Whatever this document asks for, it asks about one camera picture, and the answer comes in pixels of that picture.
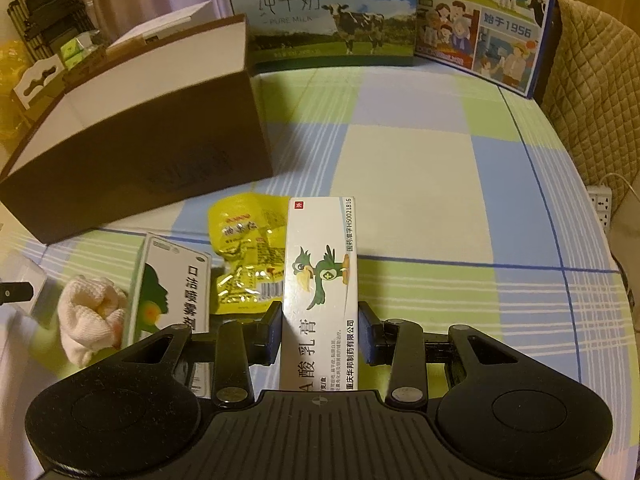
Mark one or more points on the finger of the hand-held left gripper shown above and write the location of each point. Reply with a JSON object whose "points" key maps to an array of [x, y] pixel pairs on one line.
{"points": [[17, 291]]}

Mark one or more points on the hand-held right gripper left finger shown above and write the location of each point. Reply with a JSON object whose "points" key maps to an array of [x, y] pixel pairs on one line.
{"points": [[272, 332]]}

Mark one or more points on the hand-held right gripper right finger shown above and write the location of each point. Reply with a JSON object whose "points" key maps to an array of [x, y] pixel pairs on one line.
{"points": [[367, 335]]}

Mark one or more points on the clear plastic case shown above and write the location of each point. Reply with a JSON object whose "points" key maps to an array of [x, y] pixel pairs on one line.
{"points": [[30, 272]]}

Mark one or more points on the white sock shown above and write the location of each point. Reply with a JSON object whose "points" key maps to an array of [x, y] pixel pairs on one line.
{"points": [[87, 320]]}

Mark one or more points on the yellow snack packet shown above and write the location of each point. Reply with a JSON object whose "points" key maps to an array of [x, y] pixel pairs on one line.
{"points": [[245, 255]]}

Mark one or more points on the white ointment box green bird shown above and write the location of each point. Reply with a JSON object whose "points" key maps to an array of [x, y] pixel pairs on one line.
{"points": [[320, 260]]}

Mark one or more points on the green medicine box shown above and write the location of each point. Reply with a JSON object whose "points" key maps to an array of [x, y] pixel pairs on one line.
{"points": [[165, 285]]}

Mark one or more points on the brown cardboard box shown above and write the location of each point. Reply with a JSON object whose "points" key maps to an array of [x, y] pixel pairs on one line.
{"points": [[150, 160]]}

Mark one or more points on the yellow plastic bag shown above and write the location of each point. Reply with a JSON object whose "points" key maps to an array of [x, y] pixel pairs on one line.
{"points": [[7, 110]]}

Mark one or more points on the stack of green tissue packets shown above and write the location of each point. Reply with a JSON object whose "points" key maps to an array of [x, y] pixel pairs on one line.
{"points": [[72, 50]]}

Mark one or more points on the white power strip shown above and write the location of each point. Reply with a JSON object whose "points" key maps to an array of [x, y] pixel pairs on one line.
{"points": [[600, 205]]}

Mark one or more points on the black folding rack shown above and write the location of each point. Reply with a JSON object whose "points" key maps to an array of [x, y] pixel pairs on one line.
{"points": [[45, 10]]}

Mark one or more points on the white cardboard box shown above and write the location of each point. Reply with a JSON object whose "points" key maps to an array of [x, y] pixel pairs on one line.
{"points": [[170, 22]]}

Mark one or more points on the dark blue milk carton box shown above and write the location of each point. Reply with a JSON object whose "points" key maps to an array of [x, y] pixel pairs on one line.
{"points": [[475, 35]]}

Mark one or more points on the light blue milk carton box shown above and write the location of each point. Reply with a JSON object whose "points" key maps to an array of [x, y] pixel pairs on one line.
{"points": [[300, 10]]}

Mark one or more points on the beige quilted chair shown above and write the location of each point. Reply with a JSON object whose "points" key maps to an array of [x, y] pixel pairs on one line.
{"points": [[590, 85]]}

